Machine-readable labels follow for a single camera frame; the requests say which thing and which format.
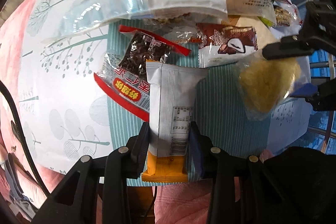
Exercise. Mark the light blue snack packet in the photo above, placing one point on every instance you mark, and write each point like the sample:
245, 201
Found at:
99, 8

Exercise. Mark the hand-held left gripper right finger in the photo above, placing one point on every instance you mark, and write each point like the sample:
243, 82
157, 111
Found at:
196, 150

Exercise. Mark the pink blanket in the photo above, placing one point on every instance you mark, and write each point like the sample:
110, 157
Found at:
15, 43

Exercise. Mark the clear grain bar packet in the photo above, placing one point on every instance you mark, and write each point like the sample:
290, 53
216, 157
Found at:
162, 21

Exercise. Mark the brown chocolate snack packet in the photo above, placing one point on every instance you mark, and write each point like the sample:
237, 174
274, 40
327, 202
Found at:
215, 43

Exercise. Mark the red clear dried date packet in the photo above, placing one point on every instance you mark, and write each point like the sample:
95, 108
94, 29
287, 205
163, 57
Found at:
134, 56

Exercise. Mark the green yellow snack packet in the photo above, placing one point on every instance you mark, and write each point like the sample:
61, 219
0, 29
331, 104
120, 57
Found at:
264, 21

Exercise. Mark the red clear nut snack packet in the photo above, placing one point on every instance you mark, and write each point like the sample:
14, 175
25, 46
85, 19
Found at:
284, 12

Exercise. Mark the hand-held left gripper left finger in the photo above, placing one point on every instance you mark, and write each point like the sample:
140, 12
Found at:
143, 145

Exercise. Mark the clear puffed rice cake packet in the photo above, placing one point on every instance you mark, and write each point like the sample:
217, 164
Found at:
262, 87

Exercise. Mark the white and orange snack packet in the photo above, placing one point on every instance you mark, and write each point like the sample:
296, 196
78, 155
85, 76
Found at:
170, 98

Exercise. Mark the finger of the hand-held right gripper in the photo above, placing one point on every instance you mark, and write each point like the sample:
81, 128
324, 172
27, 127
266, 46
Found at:
286, 47
305, 90

